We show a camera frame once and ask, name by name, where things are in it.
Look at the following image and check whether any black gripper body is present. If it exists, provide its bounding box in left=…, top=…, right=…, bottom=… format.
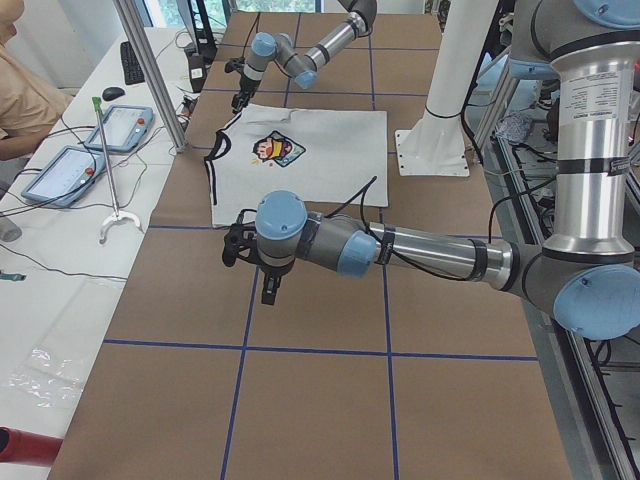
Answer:
left=258, top=257, right=295, bottom=278
left=239, top=74, right=259, bottom=95

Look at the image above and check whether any grey cartoon print t-shirt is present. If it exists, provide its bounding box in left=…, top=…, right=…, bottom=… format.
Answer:
left=204, top=104, right=388, bottom=227

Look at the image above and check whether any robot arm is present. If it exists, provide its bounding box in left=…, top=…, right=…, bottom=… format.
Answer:
left=225, top=0, right=378, bottom=114
left=251, top=1, right=639, bottom=340

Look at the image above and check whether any black keyboard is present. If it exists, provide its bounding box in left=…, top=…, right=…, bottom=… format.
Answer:
left=120, top=41, right=145, bottom=85

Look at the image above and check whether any far blue teach pendant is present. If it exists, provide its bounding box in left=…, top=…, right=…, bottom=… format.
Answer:
left=102, top=105, right=154, bottom=154

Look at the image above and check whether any blue teach pendant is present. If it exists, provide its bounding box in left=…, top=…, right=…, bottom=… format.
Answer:
left=21, top=146, right=105, bottom=208
left=102, top=105, right=154, bottom=154

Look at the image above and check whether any black computer mouse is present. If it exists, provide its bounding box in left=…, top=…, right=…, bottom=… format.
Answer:
left=102, top=86, right=126, bottom=102

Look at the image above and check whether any metal reacher grabber tool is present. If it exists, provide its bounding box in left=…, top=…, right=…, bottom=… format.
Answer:
left=92, top=96, right=143, bottom=245

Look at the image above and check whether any near blue teach pendant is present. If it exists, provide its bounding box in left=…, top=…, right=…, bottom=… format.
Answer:
left=21, top=146, right=105, bottom=208

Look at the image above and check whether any person in beige shirt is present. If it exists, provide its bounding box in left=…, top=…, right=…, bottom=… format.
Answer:
left=1, top=1, right=72, bottom=161

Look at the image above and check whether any clear plastic bag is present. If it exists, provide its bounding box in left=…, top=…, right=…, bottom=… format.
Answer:
left=3, top=346, right=87, bottom=409

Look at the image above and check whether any red object at edge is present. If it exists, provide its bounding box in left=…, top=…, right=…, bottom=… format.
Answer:
left=1, top=427, right=63, bottom=467

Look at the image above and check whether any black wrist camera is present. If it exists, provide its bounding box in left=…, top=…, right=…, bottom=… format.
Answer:
left=222, top=209, right=261, bottom=268
left=224, top=57, right=245, bottom=73

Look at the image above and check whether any aluminium frame post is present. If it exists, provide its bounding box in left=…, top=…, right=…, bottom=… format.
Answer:
left=113, top=0, right=187, bottom=153

